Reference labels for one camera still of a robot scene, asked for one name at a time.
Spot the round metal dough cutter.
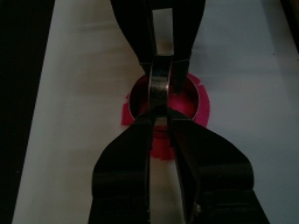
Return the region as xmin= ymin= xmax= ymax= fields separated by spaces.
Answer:
xmin=127 ymin=53 xmax=202 ymax=124

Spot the pink play dough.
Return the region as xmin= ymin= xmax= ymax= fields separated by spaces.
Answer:
xmin=121 ymin=73 xmax=211 ymax=161

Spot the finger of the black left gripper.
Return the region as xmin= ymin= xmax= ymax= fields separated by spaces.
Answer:
xmin=170 ymin=0 xmax=209 ymax=95
xmin=110 ymin=0 xmax=158 ymax=76

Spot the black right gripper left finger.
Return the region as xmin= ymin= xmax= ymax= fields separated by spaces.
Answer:
xmin=87 ymin=111 xmax=155 ymax=224

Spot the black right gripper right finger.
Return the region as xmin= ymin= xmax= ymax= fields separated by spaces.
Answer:
xmin=167 ymin=108 xmax=273 ymax=224

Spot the white cutting mat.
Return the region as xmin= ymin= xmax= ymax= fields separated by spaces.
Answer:
xmin=11 ymin=0 xmax=299 ymax=224

